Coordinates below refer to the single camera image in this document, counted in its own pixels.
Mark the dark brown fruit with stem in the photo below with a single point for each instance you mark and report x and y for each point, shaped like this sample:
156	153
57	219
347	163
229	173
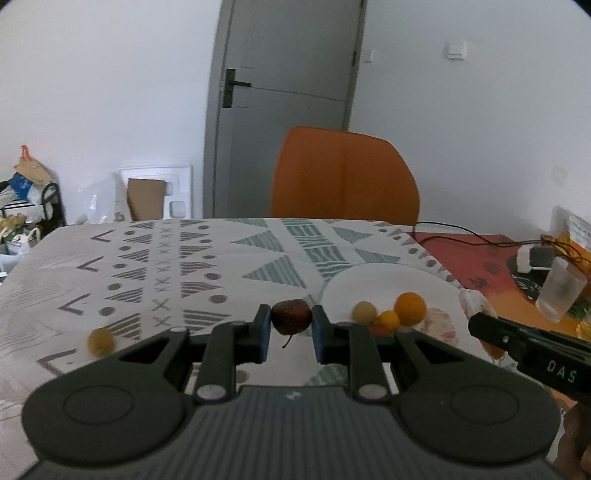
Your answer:
290	316

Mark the grey door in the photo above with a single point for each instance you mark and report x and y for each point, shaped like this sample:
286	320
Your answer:
286	69

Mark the white bag with green print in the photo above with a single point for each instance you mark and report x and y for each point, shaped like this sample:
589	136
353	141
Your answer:
18	240

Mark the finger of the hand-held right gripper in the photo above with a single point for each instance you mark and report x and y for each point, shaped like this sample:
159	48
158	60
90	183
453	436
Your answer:
489	330

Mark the clear plastic bag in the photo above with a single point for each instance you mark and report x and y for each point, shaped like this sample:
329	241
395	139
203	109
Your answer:
104	205

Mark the orange chair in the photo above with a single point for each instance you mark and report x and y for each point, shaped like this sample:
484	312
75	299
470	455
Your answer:
341	180

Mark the clear glass cup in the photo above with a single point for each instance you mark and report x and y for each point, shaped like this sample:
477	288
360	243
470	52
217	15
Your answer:
558	288

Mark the brown paper bag orange hook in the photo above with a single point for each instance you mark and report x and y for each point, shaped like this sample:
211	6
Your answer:
30	166

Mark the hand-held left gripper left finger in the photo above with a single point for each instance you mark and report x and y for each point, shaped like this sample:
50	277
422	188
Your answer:
264	337

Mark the red patterned cloth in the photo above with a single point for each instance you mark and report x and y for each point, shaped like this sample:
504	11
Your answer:
480	258

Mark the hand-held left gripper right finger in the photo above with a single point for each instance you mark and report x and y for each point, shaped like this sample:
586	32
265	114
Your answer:
318	339

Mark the brown cardboard box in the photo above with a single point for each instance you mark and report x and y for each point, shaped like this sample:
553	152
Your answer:
145	198

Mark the yellow-brown round fruit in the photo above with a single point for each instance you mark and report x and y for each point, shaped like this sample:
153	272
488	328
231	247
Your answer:
364	312
100	341

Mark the yellow snack packet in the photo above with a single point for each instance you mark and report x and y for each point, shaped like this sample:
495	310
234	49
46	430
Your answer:
575	235

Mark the patterned white tablecloth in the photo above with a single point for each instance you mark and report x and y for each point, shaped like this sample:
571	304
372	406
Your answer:
138	258

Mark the small orange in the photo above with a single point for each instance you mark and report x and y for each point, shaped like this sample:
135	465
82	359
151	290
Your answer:
388	319

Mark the white light switch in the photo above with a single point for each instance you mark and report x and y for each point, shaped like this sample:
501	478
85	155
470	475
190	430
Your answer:
456	50

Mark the white charger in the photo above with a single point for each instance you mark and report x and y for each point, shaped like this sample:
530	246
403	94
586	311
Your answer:
535	256

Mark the blue plastic bag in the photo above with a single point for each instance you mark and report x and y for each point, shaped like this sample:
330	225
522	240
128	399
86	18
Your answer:
21	184

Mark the white foam board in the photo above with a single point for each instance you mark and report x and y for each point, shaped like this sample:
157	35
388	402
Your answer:
178	184

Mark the white ceramic bowl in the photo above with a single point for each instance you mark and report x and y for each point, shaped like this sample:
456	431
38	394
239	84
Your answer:
369	286

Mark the black metal rack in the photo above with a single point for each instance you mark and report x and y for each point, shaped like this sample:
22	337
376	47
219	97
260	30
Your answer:
53	203

